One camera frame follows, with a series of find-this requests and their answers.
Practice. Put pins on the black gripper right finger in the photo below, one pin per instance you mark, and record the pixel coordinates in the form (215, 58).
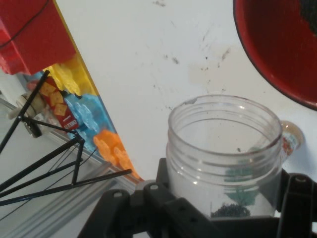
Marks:
(299, 210)

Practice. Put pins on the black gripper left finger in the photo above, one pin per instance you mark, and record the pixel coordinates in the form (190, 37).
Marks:
(173, 213)

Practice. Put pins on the black seeds heap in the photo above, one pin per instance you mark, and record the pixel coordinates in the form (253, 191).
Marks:
(310, 12)
(230, 210)

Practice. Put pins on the tall clear plastic jar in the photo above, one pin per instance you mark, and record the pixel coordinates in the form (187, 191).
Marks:
(223, 173)

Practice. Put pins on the green capped spice bottle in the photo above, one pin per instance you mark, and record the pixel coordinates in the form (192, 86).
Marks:
(292, 138)

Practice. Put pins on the orange building block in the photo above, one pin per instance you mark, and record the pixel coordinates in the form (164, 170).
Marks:
(111, 146)

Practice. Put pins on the black tripod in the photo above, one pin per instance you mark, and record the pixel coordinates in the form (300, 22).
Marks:
(76, 161)

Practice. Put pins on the light blue building block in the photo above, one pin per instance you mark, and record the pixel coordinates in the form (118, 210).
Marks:
(84, 114)

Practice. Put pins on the red cracker box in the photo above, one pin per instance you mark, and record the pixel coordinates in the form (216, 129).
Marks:
(64, 116)

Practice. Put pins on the red bowl with black rim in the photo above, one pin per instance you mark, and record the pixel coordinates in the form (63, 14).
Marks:
(272, 49)

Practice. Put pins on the clear jar with black lid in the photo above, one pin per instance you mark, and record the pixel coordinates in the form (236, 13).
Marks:
(33, 129)

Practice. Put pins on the beige round container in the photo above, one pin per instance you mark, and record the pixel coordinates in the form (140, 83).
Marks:
(39, 105)

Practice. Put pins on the large red building block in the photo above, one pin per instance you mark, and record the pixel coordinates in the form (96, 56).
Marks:
(37, 37)

